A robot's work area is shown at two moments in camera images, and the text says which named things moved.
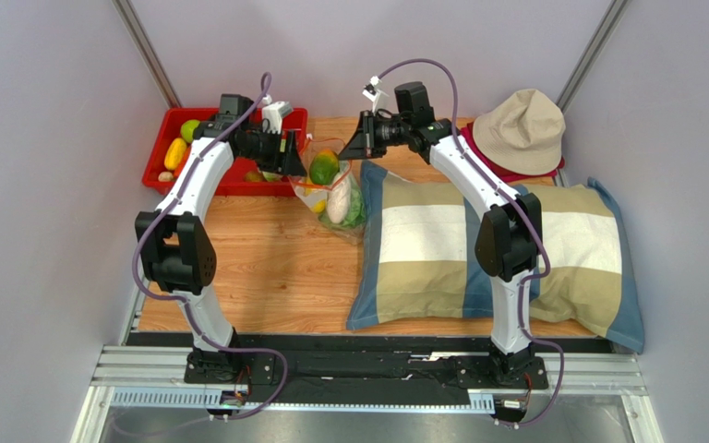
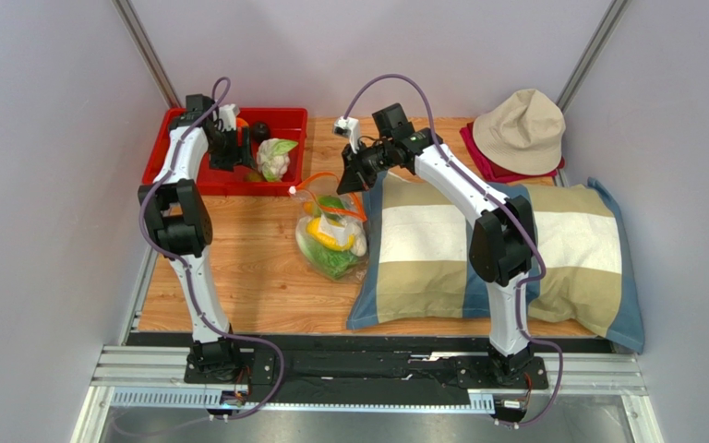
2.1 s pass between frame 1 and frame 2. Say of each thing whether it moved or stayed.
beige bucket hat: stayed
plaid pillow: stayed
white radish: moved
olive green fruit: stayed
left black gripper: moved
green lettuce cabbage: moved
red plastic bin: stayed
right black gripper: moved
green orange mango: moved
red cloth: stayed
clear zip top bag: moved
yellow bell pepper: moved
